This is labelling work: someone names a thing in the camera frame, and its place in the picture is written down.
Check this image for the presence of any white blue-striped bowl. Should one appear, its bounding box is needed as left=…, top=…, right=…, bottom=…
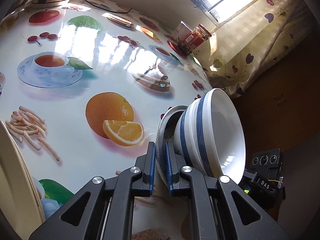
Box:
left=173, top=88, right=246, bottom=184

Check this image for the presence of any steel metal plate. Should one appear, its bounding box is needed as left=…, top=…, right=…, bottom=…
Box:
left=155, top=105, right=187, bottom=186

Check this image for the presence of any red-labelled glass jar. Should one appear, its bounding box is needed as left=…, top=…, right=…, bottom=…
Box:
left=178, top=24, right=212, bottom=55

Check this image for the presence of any heart-patterned curtain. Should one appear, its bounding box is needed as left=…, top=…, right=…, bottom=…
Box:
left=194, top=0, right=316, bottom=98

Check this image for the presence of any small carton box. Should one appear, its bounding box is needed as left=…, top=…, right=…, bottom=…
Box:
left=171, top=21, right=193, bottom=42

